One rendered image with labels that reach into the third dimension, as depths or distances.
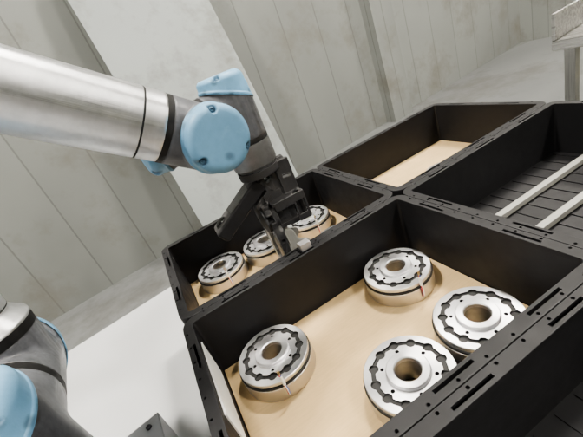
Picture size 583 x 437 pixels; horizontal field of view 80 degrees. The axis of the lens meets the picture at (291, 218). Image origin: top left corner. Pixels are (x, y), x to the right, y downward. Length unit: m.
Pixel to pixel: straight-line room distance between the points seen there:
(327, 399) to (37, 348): 0.37
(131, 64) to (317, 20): 1.92
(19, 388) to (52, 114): 0.27
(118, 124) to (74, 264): 2.93
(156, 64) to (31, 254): 1.68
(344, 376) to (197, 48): 2.66
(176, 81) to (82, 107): 2.43
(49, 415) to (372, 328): 0.39
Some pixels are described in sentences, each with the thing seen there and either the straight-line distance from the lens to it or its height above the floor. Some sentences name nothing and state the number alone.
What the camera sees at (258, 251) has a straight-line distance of 0.74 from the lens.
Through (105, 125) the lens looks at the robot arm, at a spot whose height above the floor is 1.20.
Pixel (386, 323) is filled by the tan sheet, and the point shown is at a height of 0.83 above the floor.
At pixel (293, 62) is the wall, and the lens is 3.69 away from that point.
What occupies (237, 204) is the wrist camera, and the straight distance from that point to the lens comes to 0.59.
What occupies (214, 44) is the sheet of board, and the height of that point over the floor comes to 1.38.
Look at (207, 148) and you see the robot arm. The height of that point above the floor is 1.15.
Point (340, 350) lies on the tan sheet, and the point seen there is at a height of 0.83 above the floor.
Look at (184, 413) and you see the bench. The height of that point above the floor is 0.70.
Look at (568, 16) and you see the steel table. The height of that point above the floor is 0.91.
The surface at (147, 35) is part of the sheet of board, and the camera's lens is 2.89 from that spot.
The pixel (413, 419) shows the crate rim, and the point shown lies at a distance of 0.33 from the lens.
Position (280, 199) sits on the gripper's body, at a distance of 0.59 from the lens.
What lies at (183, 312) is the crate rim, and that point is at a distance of 0.55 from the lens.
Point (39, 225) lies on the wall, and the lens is 3.20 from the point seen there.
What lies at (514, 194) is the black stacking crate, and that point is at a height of 0.83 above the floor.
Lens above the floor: 1.21
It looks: 25 degrees down
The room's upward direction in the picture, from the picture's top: 22 degrees counter-clockwise
